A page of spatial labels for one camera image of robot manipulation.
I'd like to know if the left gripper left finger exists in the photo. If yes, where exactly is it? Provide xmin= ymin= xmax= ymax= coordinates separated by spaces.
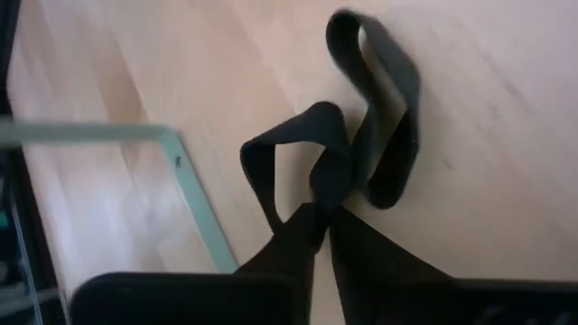
xmin=234 ymin=201 xmax=327 ymax=281

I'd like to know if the wide black band loop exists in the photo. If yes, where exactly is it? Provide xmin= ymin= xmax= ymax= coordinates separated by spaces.
xmin=238 ymin=8 xmax=422 ymax=236

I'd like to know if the green perforated metal shelf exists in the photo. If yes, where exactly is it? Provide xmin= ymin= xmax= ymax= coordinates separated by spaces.
xmin=0 ymin=121 xmax=239 ymax=275

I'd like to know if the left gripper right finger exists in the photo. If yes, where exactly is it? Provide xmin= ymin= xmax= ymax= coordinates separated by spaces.
xmin=328 ymin=205 xmax=453 ymax=290

